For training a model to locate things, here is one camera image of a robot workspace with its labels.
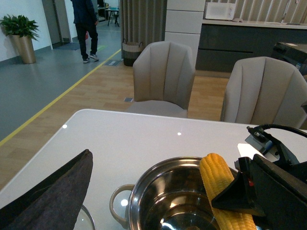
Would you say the woven basket with handles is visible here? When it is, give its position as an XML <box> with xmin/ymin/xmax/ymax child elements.
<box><xmin>122</xmin><ymin>38</ymin><xmax>143</xmax><ymax>67</ymax></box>

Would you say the glass pot lid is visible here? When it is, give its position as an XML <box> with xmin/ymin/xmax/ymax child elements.
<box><xmin>74</xmin><ymin>205</ymin><xmax>96</xmax><ymax>230</ymax></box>

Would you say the dark kitchen counter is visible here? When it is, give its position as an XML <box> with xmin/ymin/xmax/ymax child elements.
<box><xmin>196</xmin><ymin>23</ymin><xmax>307</xmax><ymax>72</ymax></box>

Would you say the beige chair left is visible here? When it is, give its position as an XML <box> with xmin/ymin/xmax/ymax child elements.
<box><xmin>126</xmin><ymin>41</ymin><xmax>195</xmax><ymax>118</ymax></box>

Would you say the white microwave oven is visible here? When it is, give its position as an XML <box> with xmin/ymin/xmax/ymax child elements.
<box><xmin>204</xmin><ymin>2</ymin><xmax>236</xmax><ymax>20</ymax></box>

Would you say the beige chair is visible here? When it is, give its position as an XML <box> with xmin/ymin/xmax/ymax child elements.
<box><xmin>220</xmin><ymin>57</ymin><xmax>307</xmax><ymax>128</ymax></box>
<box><xmin>126</xmin><ymin>41</ymin><xmax>195</xmax><ymax>118</ymax></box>

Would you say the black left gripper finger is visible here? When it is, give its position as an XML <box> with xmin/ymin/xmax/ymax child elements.
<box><xmin>0</xmin><ymin>149</ymin><xmax>93</xmax><ymax>230</ymax></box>

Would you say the white electric cooking pot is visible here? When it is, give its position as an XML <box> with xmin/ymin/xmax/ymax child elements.
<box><xmin>109</xmin><ymin>156</ymin><xmax>220</xmax><ymax>230</ymax></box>

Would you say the potted green plant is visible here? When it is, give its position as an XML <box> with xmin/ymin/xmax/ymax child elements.
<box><xmin>0</xmin><ymin>15</ymin><xmax>39</xmax><ymax>64</ymax></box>

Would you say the yellow corn cob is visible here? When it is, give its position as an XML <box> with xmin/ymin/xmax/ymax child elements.
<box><xmin>200</xmin><ymin>153</ymin><xmax>257</xmax><ymax>230</ymax></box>

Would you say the black cable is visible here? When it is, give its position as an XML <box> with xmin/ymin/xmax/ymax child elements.
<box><xmin>254</xmin><ymin>123</ymin><xmax>307</xmax><ymax>139</ymax></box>

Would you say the walking person in dark clothes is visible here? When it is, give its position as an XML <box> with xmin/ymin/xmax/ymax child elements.
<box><xmin>71</xmin><ymin>0</ymin><xmax>99</xmax><ymax>63</ymax></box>

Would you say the white pillar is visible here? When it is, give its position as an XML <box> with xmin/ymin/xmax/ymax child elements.
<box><xmin>165</xmin><ymin>0</ymin><xmax>205</xmax><ymax>63</ymax></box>

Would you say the other arm gripper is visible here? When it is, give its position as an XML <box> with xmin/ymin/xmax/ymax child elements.
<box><xmin>212</xmin><ymin>126</ymin><xmax>307</xmax><ymax>230</ymax></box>

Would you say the distant table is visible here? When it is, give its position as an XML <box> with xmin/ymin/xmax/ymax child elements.
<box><xmin>105</xmin><ymin>8</ymin><xmax>119</xmax><ymax>27</ymax></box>

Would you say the beige chair right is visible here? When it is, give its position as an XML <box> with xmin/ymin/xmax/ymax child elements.
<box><xmin>220</xmin><ymin>57</ymin><xmax>307</xmax><ymax>128</ymax></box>

